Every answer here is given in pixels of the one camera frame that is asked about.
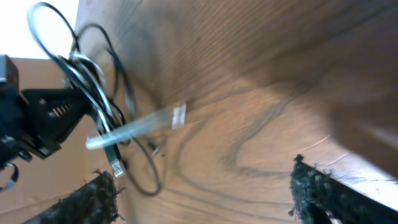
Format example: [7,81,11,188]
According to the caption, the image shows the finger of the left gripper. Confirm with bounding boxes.
[22,88,91,144]

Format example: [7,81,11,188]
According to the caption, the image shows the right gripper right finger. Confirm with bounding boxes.
[289,154,397,224]

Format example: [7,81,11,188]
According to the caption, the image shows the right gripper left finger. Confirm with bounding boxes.
[24,170,121,224]

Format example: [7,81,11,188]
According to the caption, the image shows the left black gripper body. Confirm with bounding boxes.
[0,86,62,169]

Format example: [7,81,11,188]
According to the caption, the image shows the black USB cable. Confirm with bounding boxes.
[25,1,163,197]

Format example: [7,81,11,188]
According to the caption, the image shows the white USB cable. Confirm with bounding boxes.
[60,50,187,151]

